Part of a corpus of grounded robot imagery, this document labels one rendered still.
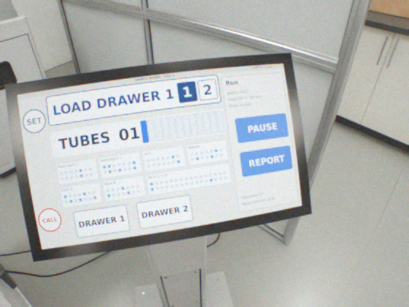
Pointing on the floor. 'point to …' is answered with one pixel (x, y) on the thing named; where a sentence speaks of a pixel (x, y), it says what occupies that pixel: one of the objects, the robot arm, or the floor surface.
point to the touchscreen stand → (182, 277)
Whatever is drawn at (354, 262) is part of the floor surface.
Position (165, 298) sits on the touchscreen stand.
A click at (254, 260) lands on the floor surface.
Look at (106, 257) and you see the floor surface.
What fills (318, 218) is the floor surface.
